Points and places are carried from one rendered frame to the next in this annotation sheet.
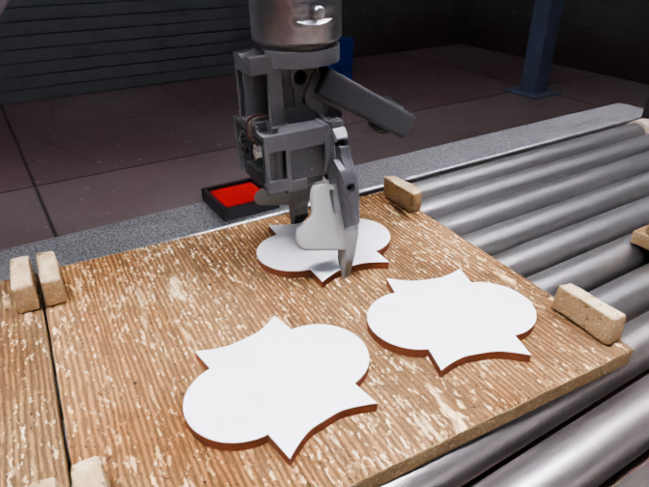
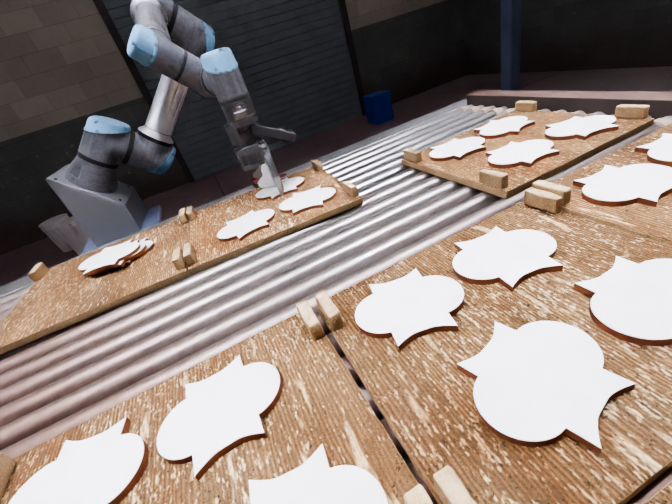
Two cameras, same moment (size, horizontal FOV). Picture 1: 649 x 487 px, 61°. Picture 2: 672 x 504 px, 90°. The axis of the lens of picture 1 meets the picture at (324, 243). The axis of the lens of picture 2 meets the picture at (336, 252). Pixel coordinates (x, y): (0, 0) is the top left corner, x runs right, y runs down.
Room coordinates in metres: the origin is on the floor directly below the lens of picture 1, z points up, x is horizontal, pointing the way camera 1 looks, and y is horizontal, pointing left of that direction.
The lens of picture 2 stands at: (-0.37, -0.36, 1.25)
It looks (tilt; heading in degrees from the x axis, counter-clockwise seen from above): 31 degrees down; 17
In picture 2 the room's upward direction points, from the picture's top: 18 degrees counter-clockwise
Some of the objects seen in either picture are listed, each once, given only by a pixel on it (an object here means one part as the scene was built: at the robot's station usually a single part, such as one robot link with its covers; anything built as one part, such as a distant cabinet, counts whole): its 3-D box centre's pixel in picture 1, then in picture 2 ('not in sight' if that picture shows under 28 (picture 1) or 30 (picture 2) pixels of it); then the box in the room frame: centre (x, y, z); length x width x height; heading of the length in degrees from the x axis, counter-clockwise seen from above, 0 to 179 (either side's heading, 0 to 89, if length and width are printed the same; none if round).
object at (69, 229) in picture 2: not in sight; (79, 235); (2.44, 3.25, 0.19); 0.30 x 0.30 x 0.37
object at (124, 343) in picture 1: (307, 312); (266, 209); (0.40, 0.02, 0.93); 0.41 x 0.35 x 0.02; 118
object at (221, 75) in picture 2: not in sight; (224, 76); (0.49, 0.03, 1.24); 0.09 x 0.08 x 0.11; 48
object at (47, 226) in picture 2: not in sight; (63, 233); (2.60, 3.65, 0.19); 0.30 x 0.30 x 0.37
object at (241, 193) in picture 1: (239, 198); not in sight; (0.65, 0.11, 0.92); 0.06 x 0.06 x 0.01; 32
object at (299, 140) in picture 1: (293, 116); (249, 143); (0.48, 0.03, 1.08); 0.09 x 0.08 x 0.12; 118
